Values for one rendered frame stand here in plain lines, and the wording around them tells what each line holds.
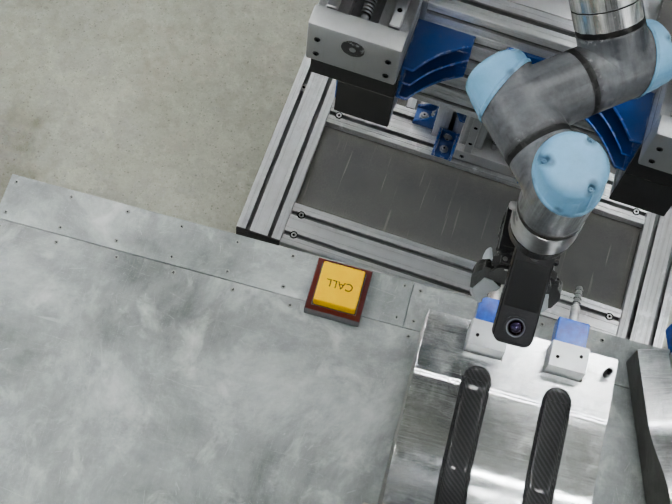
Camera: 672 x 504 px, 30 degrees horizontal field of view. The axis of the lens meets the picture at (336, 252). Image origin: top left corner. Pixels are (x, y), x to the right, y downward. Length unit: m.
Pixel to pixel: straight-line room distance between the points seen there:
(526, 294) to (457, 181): 1.14
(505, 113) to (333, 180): 1.23
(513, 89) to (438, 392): 0.49
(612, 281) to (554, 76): 1.22
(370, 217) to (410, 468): 0.95
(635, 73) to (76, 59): 1.76
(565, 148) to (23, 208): 0.87
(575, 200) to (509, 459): 0.49
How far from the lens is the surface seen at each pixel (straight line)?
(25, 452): 1.72
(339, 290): 1.73
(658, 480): 1.71
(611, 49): 1.35
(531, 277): 1.41
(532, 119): 1.30
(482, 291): 1.53
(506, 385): 1.66
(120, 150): 2.78
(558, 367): 1.66
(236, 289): 1.77
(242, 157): 2.76
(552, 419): 1.67
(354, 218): 2.47
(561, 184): 1.25
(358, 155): 2.53
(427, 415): 1.64
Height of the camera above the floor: 2.45
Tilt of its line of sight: 67 degrees down
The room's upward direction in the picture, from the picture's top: 10 degrees clockwise
